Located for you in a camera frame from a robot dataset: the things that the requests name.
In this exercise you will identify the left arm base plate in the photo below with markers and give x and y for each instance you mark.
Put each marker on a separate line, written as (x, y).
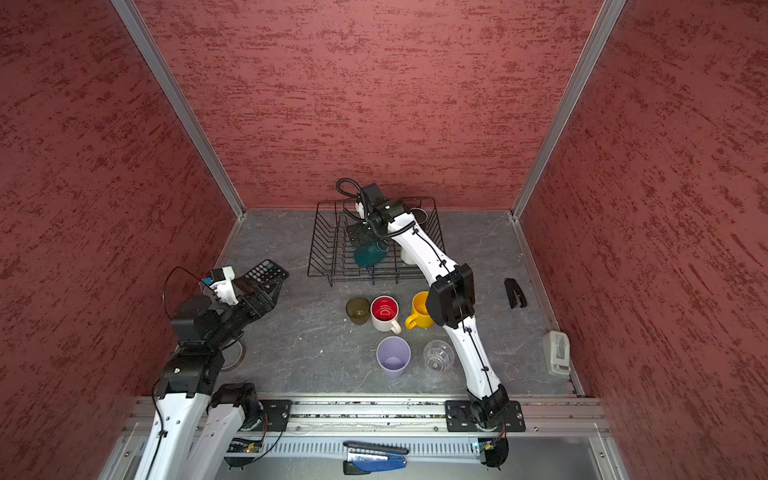
(267, 415)

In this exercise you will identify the small black stapler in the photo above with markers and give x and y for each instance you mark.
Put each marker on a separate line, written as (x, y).
(515, 294)

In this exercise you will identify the black mug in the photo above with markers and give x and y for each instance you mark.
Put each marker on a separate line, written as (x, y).
(420, 215)

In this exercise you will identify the white plastic device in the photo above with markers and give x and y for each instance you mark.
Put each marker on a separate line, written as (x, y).
(556, 347)

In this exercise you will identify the right circuit board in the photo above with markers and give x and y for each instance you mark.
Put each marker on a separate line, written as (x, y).
(493, 453)

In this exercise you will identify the yellow mug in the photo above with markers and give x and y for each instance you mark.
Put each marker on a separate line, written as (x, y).
(419, 317)

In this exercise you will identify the circuit board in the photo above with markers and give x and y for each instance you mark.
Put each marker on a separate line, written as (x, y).
(493, 453)
(243, 446)

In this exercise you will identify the olive green glass cup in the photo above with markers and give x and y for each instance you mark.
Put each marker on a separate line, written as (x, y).
(358, 310)

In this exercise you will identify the tall white faceted mug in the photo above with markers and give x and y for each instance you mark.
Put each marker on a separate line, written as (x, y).
(406, 257)

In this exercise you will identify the left circuit board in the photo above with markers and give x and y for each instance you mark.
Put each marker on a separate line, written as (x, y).
(243, 446)

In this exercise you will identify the blue black stapler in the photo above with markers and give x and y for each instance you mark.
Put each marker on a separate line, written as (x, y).
(366, 458)

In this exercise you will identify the clear glass cup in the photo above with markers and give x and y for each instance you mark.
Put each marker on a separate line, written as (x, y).
(439, 356)

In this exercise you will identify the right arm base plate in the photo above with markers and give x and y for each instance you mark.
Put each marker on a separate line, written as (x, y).
(461, 416)

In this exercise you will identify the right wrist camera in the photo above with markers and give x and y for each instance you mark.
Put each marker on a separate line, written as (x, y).
(369, 198)

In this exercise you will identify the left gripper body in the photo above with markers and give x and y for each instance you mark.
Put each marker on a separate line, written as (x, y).
(236, 317)

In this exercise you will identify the lavender cup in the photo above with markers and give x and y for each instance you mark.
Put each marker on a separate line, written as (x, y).
(393, 355)

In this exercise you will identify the white mug red inside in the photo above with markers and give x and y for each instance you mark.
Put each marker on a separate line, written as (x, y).
(384, 311)

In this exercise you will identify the black calculator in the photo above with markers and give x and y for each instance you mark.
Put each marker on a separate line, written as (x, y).
(265, 271)

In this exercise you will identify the white cup teal outside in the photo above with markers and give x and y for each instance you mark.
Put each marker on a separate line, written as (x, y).
(368, 255)

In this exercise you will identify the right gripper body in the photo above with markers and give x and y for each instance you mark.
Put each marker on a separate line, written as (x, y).
(369, 232)

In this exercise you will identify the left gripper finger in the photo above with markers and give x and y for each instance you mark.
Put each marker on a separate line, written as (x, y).
(265, 291)
(260, 308)

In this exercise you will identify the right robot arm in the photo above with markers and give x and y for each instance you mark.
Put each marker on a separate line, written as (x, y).
(450, 302)

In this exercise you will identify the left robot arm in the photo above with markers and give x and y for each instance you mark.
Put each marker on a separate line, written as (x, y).
(196, 420)

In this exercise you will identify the black wire dish rack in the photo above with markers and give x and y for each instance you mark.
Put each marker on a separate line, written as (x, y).
(338, 233)

